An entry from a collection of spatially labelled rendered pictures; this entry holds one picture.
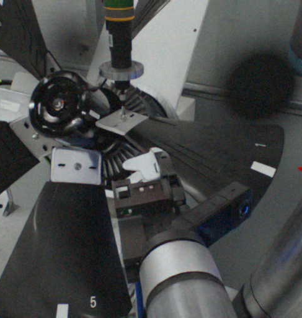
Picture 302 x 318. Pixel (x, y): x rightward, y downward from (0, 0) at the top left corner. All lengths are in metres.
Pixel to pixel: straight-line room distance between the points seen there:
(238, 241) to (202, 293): 1.33
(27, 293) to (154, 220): 0.30
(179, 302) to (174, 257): 0.05
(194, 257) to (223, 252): 1.37
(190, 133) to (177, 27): 0.40
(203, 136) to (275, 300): 0.30
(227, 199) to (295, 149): 0.93
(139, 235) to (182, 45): 0.60
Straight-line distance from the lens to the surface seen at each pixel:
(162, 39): 0.93
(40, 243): 0.64
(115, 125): 0.61
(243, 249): 1.66
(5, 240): 2.26
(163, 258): 0.35
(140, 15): 0.67
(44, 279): 0.64
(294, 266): 0.34
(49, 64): 0.73
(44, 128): 0.63
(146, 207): 0.41
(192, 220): 0.40
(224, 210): 0.42
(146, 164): 0.49
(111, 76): 0.57
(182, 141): 0.57
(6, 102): 0.94
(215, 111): 1.35
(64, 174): 0.65
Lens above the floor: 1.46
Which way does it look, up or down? 32 degrees down
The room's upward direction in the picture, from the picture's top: straight up
